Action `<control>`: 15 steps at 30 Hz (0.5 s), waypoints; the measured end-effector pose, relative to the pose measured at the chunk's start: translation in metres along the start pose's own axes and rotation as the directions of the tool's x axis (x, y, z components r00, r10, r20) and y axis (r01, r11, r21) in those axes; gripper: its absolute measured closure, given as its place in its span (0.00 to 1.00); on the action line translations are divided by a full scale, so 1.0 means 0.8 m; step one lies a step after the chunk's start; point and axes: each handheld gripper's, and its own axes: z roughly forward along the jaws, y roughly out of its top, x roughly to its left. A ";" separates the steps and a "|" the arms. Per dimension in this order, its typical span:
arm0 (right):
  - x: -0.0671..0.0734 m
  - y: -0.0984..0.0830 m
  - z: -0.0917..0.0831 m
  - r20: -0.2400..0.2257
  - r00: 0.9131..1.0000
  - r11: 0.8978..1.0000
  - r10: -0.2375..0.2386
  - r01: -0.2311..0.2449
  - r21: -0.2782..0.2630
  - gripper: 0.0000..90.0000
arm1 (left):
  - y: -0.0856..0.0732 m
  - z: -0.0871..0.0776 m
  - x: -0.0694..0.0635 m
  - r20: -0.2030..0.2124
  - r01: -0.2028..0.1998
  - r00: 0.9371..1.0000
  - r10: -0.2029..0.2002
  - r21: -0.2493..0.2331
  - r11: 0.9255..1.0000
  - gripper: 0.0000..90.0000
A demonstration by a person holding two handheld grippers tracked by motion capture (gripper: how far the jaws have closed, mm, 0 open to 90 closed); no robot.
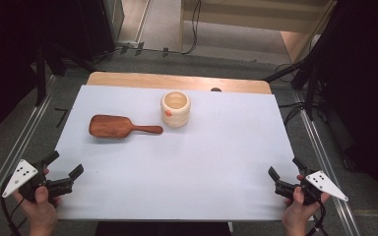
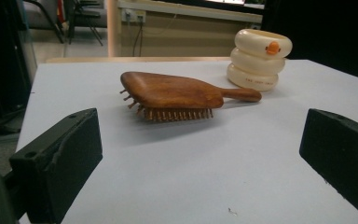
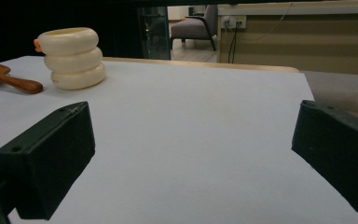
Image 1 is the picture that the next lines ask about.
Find brown wooden hairbrush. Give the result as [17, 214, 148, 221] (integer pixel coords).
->
[88, 114, 164, 140]

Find light wooden shelf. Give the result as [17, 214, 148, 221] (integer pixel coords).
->
[178, 0, 338, 65]

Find black cabinet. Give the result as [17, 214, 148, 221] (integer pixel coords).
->
[75, 0, 116, 63]

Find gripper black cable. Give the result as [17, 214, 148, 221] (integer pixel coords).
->
[0, 186, 26, 236]
[306, 201, 330, 236]

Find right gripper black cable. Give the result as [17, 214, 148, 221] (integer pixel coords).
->
[306, 201, 330, 236]

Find white power strip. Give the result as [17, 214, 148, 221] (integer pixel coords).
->
[115, 39, 146, 50]

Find metal floor rail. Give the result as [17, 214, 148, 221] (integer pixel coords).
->
[289, 89, 363, 236]
[0, 74, 59, 227]

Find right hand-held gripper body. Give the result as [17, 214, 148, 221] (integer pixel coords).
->
[274, 165, 349, 207]

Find person's right hand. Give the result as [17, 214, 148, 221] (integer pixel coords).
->
[281, 174, 332, 236]

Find person's left hand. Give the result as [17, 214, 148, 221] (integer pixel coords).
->
[12, 168, 62, 236]

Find white board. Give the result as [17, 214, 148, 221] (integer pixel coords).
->
[45, 85, 314, 221]

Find cream ribbed cup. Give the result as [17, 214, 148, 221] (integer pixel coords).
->
[159, 90, 191, 129]

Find black floor cables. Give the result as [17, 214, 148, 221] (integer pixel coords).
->
[277, 101, 309, 127]

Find light wooden table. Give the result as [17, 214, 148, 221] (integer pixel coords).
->
[86, 71, 273, 95]

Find hanging black cable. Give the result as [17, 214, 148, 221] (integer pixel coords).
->
[180, 0, 202, 56]

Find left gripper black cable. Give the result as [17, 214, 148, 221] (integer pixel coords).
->
[0, 186, 26, 236]

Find black stand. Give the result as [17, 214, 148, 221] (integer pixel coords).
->
[33, 42, 96, 107]
[264, 0, 352, 121]

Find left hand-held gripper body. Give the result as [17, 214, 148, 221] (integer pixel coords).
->
[1, 159, 74, 203]

